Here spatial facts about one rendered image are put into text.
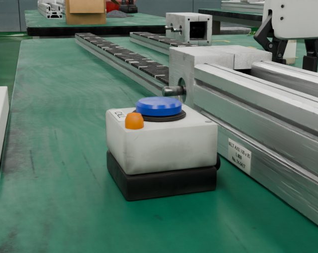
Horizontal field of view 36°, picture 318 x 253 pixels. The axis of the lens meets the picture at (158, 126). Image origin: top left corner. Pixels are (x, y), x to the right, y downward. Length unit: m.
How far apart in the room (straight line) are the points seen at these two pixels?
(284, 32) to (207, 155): 0.41
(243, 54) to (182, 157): 0.22
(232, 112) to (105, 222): 0.18
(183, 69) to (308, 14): 0.27
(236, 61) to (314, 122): 0.24
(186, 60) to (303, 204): 0.26
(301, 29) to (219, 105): 0.33
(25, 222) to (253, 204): 0.18
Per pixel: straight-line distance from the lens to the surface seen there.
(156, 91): 0.81
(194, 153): 0.40
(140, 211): 0.39
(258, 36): 0.78
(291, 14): 0.79
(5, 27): 11.48
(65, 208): 0.40
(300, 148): 0.38
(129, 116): 0.39
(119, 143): 0.40
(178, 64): 0.61
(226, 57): 0.58
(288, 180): 0.40
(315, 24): 0.81
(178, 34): 1.62
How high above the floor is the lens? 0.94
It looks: 15 degrees down
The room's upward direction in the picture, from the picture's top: straight up
